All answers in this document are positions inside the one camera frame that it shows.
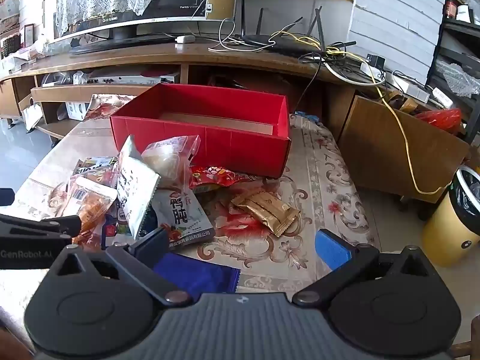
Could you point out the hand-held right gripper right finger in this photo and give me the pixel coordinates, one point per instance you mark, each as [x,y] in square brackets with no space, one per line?
[330,247]

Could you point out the black metal rack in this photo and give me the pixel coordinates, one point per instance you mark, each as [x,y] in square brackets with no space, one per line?
[450,30]

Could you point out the white red-print snack packet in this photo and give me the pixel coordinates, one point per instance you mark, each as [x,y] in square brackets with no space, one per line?
[183,217]

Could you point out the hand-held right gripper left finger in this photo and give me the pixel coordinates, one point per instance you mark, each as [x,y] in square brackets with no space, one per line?
[150,243]

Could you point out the red floral snack packet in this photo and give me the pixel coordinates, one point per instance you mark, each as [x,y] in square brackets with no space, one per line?
[217,178]

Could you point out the white power adapter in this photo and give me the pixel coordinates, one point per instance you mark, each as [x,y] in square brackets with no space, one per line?
[185,39]

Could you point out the silver audio receiver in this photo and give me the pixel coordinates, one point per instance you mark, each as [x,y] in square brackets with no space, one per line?
[131,78]

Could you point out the black wifi router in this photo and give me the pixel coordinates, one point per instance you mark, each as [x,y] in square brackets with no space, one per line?
[285,43]

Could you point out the gold snack packet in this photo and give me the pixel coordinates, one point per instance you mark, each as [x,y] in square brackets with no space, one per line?
[266,210]

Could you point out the white silver snack packet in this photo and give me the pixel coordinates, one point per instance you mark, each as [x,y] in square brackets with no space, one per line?
[135,187]

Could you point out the dark blue snack packet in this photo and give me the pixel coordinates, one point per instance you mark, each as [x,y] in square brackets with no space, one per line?
[198,277]

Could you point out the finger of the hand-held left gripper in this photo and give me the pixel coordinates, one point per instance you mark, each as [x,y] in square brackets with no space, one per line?
[56,225]
[6,197]

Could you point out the wooden television stand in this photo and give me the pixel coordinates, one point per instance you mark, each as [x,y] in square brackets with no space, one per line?
[232,58]

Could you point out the red plastic bag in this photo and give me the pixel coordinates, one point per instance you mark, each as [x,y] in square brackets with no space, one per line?
[442,119]

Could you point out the bubble wrap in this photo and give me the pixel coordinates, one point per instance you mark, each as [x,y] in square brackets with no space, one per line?
[459,77]

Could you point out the yellow trash can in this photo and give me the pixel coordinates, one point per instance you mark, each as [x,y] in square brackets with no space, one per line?
[446,228]

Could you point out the white power strip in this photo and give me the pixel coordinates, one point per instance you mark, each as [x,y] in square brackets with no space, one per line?
[408,86]

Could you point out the black yellow snack packet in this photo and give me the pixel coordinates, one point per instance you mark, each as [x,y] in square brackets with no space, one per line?
[93,167]

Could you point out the clear round bun packet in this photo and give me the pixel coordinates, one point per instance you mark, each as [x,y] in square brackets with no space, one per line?
[168,161]

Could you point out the red cardboard box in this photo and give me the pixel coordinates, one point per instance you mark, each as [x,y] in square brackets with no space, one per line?
[225,146]

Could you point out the floral tablecloth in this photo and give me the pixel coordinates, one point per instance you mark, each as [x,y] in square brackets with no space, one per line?
[326,180]

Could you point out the black plug adapter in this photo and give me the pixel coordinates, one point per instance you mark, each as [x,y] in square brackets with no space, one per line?
[376,61]

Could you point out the clear orange bread packet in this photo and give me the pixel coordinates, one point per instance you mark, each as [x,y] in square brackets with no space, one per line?
[90,202]

